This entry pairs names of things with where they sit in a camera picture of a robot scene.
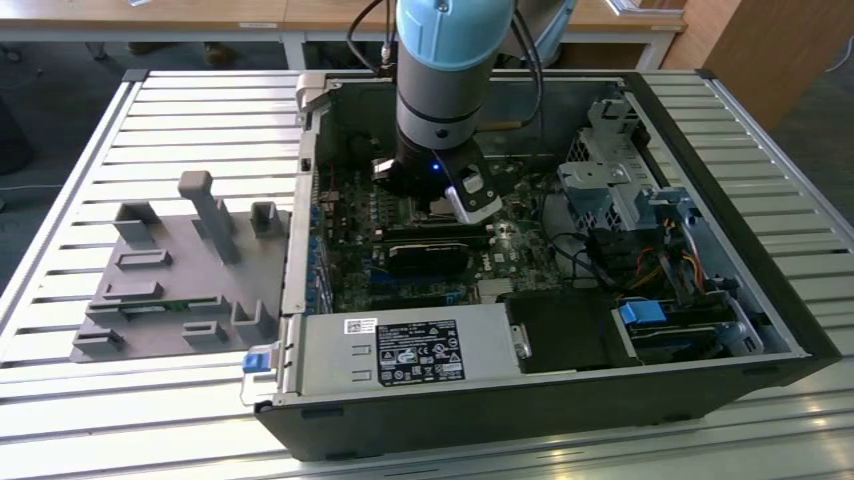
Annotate grey parts rack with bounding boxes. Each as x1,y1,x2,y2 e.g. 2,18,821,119
68,169,295,365

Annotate blue plastic disk carrier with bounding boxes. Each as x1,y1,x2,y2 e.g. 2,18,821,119
617,298,668,330

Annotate short black cable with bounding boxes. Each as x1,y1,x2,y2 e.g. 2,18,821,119
552,247,621,294

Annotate CPU socket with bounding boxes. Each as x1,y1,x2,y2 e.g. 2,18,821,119
406,197,477,227

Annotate black and silver PC case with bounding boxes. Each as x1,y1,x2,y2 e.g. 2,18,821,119
238,68,844,462

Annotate black plastic shroud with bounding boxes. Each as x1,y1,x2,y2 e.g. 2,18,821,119
501,288,644,375

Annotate silver power supply with label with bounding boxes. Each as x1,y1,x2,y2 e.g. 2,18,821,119
283,302,530,399

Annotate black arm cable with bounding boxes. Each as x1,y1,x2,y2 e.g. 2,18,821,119
346,0,403,76
510,0,548,129

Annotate RAM slot white clips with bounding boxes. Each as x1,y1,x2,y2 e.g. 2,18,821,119
375,225,494,238

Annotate silver finned heat sink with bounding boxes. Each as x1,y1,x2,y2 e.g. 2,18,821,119
478,279,514,303

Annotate grey disk bay frame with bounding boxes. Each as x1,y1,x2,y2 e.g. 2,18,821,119
637,185,769,357

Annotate orange yellow wire bundle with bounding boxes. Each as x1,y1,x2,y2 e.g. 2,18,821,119
625,247,710,292

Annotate silver perforated disk bay cage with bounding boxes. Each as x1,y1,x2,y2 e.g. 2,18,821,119
556,97,676,234

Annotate green RAM stick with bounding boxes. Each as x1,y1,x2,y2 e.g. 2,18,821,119
119,298,222,316
381,233,494,250

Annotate RAM slot black clips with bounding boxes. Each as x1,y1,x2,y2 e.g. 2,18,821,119
377,220,490,231
377,231,493,243

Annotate wooden cabinet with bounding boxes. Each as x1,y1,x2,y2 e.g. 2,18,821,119
660,0,854,132

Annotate silver camera box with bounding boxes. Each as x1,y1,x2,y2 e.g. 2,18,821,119
442,163,505,225
369,157,402,183

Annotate green motherboard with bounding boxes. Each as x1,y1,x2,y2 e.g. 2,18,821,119
311,158,577,314

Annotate wooden desk white frame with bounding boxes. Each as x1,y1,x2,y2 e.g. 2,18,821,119
286,0,689,71
0,0,290,69

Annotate graphics card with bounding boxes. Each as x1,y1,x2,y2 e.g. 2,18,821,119
385,241,474,280

